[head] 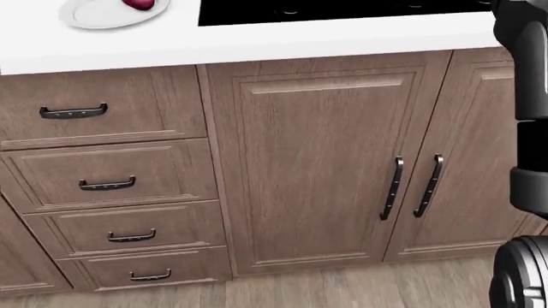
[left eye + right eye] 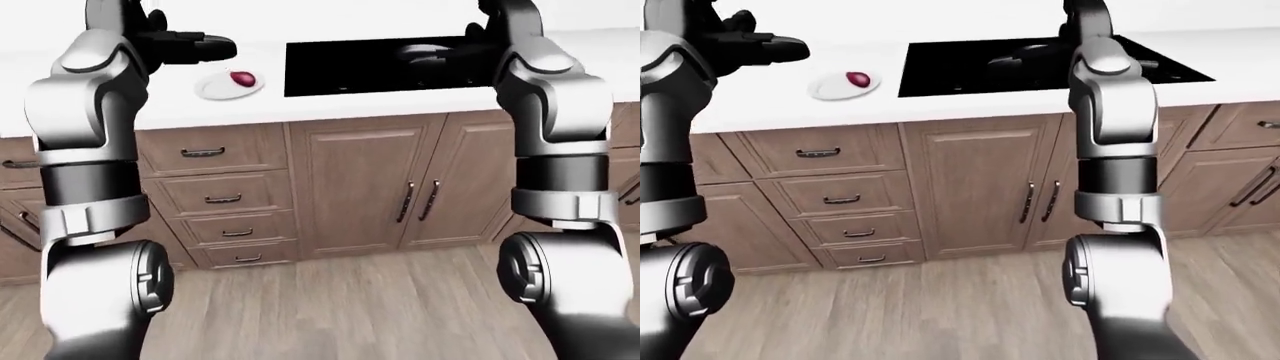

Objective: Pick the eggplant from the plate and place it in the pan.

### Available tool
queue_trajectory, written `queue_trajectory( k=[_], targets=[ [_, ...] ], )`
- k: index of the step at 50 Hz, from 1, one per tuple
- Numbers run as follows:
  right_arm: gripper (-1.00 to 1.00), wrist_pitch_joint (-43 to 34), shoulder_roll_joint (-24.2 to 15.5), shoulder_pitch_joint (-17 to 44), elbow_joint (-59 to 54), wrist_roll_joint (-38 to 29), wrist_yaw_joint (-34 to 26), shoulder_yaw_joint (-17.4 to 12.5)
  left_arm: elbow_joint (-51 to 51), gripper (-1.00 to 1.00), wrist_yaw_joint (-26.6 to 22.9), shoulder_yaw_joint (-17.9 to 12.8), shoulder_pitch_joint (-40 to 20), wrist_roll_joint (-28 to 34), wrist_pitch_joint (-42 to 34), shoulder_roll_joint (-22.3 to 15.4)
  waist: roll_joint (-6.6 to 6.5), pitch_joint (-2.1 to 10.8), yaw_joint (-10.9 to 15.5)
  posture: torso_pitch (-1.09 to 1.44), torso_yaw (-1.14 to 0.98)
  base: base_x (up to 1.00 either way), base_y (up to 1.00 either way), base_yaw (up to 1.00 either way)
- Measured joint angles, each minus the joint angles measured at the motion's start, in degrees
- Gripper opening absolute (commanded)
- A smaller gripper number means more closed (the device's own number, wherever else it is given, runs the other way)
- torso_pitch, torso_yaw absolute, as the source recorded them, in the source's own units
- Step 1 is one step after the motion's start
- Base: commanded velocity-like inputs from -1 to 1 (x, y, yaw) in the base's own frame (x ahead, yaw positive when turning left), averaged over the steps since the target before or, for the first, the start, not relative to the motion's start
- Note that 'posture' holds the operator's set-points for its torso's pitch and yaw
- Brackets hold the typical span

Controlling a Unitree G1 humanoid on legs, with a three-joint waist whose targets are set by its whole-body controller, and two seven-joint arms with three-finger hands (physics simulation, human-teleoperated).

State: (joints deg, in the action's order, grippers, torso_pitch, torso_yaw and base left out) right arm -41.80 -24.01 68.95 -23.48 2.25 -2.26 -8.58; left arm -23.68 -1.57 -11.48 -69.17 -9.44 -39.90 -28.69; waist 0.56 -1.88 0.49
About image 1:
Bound wooden cabinet door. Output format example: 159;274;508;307
383;46;548;264
204;50;454;276
0;159;74;298

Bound purple eggplant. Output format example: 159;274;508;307
122;0;155;11

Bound black glass cooktop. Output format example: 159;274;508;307
197;0;500;28

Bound black door handle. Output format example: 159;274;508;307
413;153;444;218
379;156;404;222

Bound white round plate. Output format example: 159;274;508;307
58;0;172;31

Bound black drawer handle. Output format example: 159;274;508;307
107;228;157;244
128;268;172;281
39;102;109;121
78;175;136;192

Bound wooden drawer front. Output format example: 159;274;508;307
1;138;220;215
0;63;209;151
55;246;235;293
21;200;228;260

